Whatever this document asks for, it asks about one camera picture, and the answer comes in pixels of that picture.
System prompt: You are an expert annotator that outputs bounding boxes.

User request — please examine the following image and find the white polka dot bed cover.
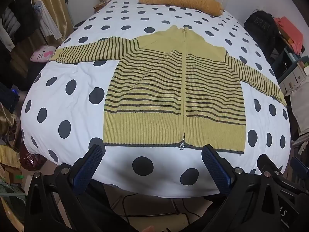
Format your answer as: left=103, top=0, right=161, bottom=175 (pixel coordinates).
left=20, top=0, right=291, bottom=197

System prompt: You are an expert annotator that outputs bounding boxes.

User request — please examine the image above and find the storage shelf with boxes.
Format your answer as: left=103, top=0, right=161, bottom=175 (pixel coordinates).
left=278, top=46, right=309, bottom=96

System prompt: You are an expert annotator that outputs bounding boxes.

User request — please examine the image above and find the green basket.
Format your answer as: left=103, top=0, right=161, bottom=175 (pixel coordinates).
left=0, top=183, right=27, bottom=209

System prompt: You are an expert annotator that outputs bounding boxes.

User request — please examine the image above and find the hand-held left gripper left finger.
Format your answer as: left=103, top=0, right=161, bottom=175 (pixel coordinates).
left=24, top=144, right=108, bottom=232

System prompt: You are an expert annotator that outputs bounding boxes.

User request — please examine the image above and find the orange cloth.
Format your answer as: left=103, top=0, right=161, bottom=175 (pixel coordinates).
left=275, top=16, right=304, bottom=55

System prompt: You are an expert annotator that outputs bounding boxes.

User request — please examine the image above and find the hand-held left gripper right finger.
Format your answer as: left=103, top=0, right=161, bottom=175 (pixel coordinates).
left=201, top=144, right=282, bottom=232

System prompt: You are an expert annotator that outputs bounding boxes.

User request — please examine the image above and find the pink cat plush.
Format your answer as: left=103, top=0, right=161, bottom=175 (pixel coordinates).
left=30, top=45, right=57, bottom=63

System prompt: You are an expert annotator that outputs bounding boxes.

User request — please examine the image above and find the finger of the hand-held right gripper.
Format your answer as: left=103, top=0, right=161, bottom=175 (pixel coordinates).
left=291, top=157, right=309, bottom=177
left=258, top=153, right=285, bottom=175

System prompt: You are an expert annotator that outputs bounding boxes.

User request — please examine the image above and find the black backpack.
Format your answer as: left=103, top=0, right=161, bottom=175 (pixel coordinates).
left=243, top=10, right=281, bottom=62

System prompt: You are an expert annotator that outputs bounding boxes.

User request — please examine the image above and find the yellow curtain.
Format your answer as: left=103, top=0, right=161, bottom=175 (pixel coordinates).
left=31, top=0, right=73, bottom=43

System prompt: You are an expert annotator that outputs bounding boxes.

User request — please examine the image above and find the yellow striped zip sweater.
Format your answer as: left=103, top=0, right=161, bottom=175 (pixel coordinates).
left=49, top=25, right=288, bottom=155

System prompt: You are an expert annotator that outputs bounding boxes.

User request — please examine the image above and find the red shiny bag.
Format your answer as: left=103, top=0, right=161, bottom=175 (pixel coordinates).
left=19, top=147, right=47, bottom=171

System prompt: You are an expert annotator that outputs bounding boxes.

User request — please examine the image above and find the white garment on blue hanger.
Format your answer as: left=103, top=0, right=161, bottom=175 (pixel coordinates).
left=32, top=0, right=64, bottom=39

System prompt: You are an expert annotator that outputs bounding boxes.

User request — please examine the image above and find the black floor cable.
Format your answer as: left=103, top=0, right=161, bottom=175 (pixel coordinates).
left=120, top=193, right=219, bottom=221

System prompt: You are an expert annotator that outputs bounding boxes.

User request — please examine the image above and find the golden shiny cloth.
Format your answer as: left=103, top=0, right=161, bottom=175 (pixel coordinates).
left=0, top=101, right=23, bottom=172

